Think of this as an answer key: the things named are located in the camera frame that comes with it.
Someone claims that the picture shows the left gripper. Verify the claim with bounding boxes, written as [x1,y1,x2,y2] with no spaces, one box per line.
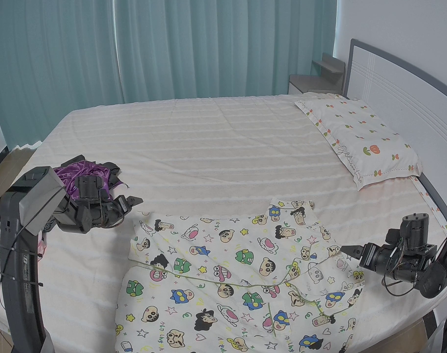
[107,195,135,220]

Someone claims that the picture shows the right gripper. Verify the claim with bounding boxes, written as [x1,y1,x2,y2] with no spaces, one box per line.
[359,243,395,272]

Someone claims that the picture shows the white printed pyjama top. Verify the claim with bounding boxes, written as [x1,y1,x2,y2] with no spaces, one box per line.
[115,198,366,353]

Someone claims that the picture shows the black garment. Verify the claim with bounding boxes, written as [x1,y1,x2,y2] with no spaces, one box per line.
[63,154,122,187]

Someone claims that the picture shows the purple garment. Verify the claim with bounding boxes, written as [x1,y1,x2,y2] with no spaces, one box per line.
[53,160,130,199]

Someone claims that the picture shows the bed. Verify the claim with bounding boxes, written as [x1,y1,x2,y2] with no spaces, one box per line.
[0,38,447,353]

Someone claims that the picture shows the white printed pillow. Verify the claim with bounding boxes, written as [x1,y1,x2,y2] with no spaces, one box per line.
[294,92,423,191]

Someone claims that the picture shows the blue-green curtain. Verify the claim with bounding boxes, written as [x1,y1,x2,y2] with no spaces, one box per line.
[0,0,125,150]
[113,0,338,102]

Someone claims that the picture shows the grey bedside table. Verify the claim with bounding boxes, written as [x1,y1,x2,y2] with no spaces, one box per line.
[289,52,346,95]

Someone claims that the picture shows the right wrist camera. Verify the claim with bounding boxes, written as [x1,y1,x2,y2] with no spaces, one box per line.
[385,228,402,249]

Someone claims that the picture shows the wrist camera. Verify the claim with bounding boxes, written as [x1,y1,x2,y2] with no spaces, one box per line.
[76,175,103,202]
[385,228,402,249]

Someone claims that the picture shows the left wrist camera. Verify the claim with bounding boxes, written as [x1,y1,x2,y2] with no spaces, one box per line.
[76,175,103,202]

